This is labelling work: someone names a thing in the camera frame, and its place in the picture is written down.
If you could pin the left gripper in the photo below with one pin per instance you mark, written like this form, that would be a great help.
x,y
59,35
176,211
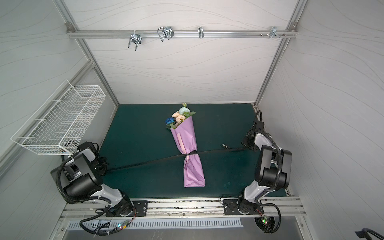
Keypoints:
x,y
102,171

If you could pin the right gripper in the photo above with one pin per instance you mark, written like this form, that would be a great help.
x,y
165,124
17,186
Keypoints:
x,y
248,141

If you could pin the pink purple wrapping paper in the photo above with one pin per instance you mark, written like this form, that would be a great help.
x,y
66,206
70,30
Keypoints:
x,y
185,139

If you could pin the mint fake flower stem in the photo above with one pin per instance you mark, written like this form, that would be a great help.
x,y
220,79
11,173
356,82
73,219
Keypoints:
x,y
185,111

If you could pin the blue fake flower stem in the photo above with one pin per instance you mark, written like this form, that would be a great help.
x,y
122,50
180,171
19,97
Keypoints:
x,y
170,122

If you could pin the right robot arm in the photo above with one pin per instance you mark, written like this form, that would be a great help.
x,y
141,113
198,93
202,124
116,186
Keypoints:
x,y
272,171

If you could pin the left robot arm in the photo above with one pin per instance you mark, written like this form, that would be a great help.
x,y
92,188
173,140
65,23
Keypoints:
x,y
82,177

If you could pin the green table mat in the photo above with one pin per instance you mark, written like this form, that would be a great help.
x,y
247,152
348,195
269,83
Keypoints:
x,y
144,161

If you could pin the white vent grille strip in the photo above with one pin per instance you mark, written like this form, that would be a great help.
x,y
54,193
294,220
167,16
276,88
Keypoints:
x,y
149,224

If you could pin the metal bolt clamp right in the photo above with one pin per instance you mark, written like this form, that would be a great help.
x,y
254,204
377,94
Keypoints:
x,y
273,34

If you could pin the metal U-bolt clamp left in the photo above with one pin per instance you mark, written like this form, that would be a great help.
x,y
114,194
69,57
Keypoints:
x,y
135,40

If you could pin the metal u-bolt clamp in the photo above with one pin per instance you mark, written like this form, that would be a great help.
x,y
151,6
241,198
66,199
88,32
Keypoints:
x,y
135,40
165,32

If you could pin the metal U-bolt clamp middle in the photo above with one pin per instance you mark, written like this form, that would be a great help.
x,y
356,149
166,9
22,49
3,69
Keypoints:
x,y
165,32

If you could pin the white wire basket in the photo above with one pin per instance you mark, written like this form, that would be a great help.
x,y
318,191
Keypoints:
x,y
57,127

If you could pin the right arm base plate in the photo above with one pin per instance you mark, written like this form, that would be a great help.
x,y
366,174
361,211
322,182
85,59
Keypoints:
x,y
231,207

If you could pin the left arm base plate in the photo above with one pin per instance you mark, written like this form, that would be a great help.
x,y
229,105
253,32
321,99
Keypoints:
x,y
139,207

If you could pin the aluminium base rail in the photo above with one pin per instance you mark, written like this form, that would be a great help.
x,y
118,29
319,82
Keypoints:
x,y
214,208

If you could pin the metal bracket clamp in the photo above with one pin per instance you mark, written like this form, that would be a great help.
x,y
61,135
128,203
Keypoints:
x,y
201,32

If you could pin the aluminium crossbar rail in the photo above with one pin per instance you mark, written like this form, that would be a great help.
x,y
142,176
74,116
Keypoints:
x,y
179,34

